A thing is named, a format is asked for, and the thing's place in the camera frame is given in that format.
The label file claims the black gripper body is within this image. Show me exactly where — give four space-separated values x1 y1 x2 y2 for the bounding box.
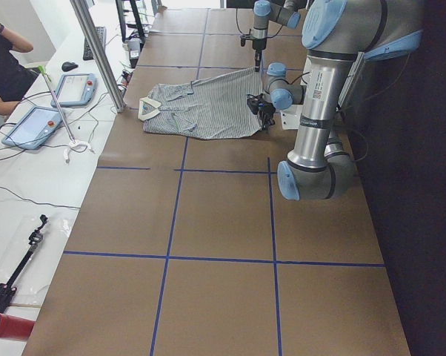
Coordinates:
246 93 276 130
240 31 267 50

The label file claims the navy white striped polo shirt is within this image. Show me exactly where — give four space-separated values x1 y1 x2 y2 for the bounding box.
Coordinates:
138 67 262 140

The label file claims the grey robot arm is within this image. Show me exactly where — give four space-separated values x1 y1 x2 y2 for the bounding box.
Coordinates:
236 0 309 72
242 1 425 200

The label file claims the black keyboard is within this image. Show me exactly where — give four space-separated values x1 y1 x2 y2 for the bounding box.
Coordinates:
82 25 107 62

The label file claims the far blue teach pendant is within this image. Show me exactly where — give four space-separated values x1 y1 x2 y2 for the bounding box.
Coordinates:
56 73 97 108

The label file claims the blue teach pendant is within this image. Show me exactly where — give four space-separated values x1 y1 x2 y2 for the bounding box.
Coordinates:
1 106 62 150
56 73 97 108

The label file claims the black computer mouse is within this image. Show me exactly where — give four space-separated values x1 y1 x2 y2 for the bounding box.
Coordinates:
61 62 78 72

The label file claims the white grabber stick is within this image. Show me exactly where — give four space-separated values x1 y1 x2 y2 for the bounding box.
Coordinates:
38 65 94 164

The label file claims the near blue teach pendant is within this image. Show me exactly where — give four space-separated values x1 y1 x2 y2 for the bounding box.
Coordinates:
1 106 62 150

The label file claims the person in dark shirt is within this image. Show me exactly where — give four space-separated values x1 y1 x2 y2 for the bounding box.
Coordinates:
0 22 38 116

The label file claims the red cylinder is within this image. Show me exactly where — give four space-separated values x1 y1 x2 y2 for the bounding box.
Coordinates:
0 313 35 341

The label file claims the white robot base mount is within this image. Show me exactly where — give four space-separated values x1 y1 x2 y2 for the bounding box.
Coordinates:
280 105 303 130

